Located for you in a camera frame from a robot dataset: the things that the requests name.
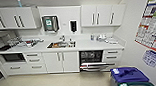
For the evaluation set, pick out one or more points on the stainless steel dishwasher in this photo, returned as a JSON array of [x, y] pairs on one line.
[[95, 67]]

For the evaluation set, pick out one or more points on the small chrome sink pump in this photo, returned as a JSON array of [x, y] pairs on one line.
[[70, 40]]

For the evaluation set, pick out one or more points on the dish soap bottle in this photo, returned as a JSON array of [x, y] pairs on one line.
[[92, 37]]

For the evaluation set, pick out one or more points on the stainless steel sink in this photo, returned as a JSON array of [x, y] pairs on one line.
[[62, 45]]

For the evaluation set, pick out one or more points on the chrome faucet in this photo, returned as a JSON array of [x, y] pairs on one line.
[[62, 39]]

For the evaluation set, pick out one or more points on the small white bottle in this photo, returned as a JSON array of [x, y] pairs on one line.
[[96, 38]]

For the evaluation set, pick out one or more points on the white base cabinet door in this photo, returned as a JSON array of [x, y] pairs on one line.
[[52, 62], [70, 61]]

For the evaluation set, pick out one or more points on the stack of white plates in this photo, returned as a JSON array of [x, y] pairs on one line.
[[102, 37]]

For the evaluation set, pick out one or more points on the white towel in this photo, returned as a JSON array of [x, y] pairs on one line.
[[111, 41]]

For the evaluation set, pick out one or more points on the steel paper towel dispenser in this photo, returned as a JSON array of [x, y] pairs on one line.
[[50, 23]]

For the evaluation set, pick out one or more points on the white dish rack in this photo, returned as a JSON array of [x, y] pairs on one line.
[[32, 42]]

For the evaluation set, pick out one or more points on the blue plastic bin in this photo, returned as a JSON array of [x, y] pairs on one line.
[[128, 75]]

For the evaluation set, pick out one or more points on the built-in black microwave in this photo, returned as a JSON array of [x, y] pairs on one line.
[[12, 58]]

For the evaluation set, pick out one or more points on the wide white drawer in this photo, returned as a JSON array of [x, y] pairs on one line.
[[15, 68]]

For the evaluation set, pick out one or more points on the pale blue spray bottle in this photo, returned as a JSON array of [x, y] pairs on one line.
[[20, 3]]

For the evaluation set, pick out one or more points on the green lid waste bin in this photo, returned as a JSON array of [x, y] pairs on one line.
[[138, 84]]

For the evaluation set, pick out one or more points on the blue bin sign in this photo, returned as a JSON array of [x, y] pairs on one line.
[[150, 58]]

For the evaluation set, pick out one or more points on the black wall soap dispenser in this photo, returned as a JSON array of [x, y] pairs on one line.
[[73, 26]]

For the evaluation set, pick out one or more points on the white wall cabinet door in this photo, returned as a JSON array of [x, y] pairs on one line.
[[88, 15], [118, 14], [103, 15]]

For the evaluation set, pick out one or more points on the white wall cabinet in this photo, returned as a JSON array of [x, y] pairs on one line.
[[16, 18]]

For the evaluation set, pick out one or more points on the colourful wall poster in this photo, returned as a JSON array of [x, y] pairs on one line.
[[154, 5]]

